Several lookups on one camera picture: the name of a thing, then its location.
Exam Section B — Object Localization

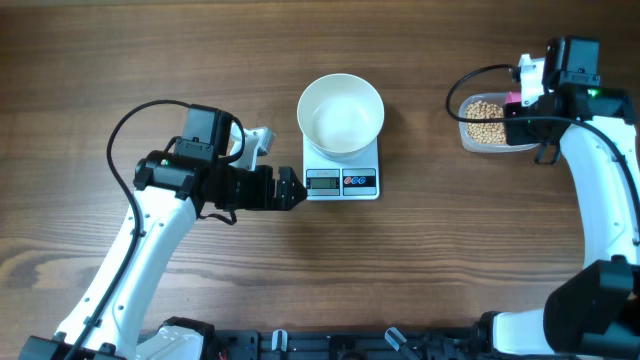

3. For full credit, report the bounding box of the pink measuring scoop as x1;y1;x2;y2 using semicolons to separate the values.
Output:
505;92;522;105

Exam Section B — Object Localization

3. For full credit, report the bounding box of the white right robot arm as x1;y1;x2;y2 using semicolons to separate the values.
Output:
487;36;639;359

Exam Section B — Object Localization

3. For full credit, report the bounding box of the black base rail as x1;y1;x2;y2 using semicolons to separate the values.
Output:
204;327;499;360

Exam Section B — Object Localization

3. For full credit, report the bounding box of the clear plastic container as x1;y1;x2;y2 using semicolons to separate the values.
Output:
458;93;537;153

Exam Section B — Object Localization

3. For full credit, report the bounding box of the pile of soybeans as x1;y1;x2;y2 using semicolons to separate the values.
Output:
465;101;506;145

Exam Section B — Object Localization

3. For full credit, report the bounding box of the white bowl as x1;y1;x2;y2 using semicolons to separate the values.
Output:
296;73;385;157

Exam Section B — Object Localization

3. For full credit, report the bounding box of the white digital kitchen scale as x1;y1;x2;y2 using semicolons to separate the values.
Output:
303;137;381;201

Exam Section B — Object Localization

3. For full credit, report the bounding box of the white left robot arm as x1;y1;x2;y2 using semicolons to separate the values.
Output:
19;104;307;359

